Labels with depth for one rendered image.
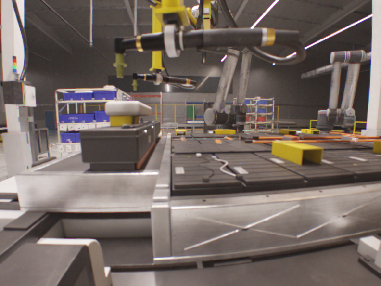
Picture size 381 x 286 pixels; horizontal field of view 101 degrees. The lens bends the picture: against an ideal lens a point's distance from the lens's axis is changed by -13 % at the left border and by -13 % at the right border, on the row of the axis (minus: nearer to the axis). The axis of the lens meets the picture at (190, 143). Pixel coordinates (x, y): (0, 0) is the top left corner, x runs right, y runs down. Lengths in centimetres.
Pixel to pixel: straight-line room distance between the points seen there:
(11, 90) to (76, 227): 267
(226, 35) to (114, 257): 64
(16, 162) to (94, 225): 394
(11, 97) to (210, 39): 289
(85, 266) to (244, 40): 53
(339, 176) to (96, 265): 49
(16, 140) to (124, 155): 399
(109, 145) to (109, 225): 25
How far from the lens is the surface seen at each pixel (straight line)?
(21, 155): 440
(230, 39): 52
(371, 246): 46
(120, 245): 60
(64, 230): 68
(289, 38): 56
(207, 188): 36
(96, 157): 51
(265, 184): 40
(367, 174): 58
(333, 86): 302
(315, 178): 47
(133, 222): 59
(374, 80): 608
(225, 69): 215
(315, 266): 41
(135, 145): 47
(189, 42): 53
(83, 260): 21
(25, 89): 329
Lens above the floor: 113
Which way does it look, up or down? 8 degrees down
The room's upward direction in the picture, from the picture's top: straight up
